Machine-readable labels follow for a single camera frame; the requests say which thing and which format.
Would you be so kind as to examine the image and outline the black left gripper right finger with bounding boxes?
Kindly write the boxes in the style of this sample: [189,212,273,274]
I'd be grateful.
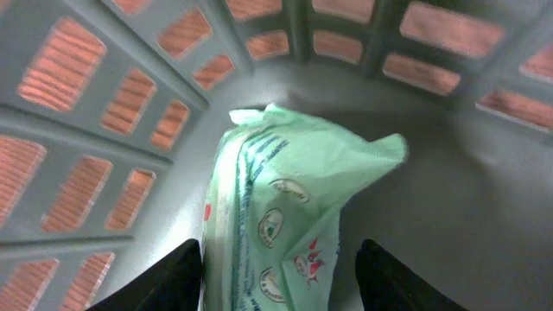
[355,239,467,311]

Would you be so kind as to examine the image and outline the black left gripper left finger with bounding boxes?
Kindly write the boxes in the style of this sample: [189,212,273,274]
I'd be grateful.
[89,238,203,311]

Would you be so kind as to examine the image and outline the mint green wipes pack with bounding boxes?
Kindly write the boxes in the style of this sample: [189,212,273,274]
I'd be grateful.
[202,104,408,310]

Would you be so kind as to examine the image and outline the grey plastic basket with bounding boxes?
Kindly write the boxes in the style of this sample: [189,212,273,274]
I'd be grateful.
[1,1,552,310]

